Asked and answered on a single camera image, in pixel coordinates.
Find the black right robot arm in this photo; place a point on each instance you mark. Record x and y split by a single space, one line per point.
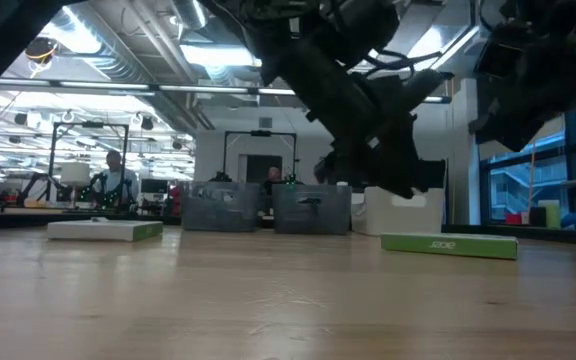
568 20

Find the red box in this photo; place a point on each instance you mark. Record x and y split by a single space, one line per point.
513 219

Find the blue object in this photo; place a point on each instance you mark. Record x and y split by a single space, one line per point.
569 221

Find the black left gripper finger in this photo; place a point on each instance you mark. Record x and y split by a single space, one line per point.
327 167
420 177

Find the black monitor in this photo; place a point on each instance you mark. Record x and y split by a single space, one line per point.
154 186

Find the black ceiling dome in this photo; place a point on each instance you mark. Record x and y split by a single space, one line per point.
41 50

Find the small black box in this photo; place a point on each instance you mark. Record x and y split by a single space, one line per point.
534 216

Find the person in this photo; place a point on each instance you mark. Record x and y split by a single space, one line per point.
114 175
274 177

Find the black station robot arm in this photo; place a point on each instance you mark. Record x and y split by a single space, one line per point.
35 187

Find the white plastic bin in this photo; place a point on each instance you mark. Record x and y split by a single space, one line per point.
383 215

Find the bright ceiling light panel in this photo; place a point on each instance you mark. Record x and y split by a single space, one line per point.
218 55

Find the white shade lamp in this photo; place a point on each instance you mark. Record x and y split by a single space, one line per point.
75 174

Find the light green canister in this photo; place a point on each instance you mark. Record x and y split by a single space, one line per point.
552 215

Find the grey translucent plastic bin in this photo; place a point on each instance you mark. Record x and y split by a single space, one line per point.
218 215
288 220

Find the linear ceiling light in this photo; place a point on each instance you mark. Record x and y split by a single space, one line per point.
118 86

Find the black robot station frame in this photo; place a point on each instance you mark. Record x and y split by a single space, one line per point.
260 133
88 124

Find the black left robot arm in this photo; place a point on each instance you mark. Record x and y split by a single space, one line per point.
308 60

